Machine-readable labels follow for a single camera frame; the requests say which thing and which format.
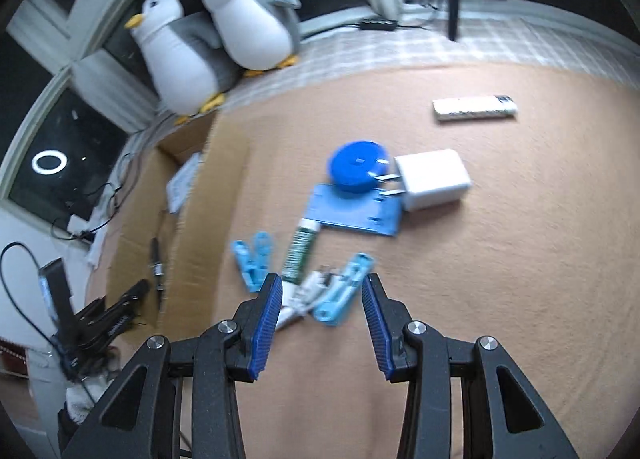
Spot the blue plastic card holder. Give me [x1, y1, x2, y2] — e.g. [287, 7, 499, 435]
[303, 184, 404, 237]

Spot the black gel pen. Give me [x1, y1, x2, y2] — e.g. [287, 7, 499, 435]
[150, 237, 165, 309]

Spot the white rectangular remote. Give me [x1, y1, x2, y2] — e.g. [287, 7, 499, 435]
[432, 94, 518, 122]

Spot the white power adapter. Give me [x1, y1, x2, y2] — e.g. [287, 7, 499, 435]
[374, 148, 472, 212]

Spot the plush penguin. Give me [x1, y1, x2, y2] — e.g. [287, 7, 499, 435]
[201, 0, 302, 76]
[125, 0, 241, 122]

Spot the white power strip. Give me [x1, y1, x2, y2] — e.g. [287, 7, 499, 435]
[66, 214, 108, 269]

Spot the blue clothespin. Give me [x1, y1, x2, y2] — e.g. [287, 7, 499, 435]
[312, 253, 375, 327]
[231, 231, 272, 293]

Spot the silver tin box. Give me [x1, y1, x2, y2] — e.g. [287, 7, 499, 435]
[166, 153, 201, 214]

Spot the round blue tape measure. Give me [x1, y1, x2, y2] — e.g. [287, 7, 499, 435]
[328, 140, 390, 194]

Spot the brown cardboard box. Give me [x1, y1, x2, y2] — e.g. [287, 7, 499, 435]
[105, 112, 250, 347]

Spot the black inline cable switch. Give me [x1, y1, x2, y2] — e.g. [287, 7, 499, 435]
[357, 18, 398, 31]

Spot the left plush penguin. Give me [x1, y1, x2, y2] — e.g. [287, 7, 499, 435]
[125, 0, 241, 122]

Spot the green white tube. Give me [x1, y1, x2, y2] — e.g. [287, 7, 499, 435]
[281, 219, 321, 285]

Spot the black cable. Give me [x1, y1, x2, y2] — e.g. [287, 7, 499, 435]
[49, 108, 177, 243]

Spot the right plush penguin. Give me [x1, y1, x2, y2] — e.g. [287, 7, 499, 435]
[201, 0, 302, 76]

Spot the white usb plug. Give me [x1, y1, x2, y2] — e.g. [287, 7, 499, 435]
[276, 266, 337, 330]

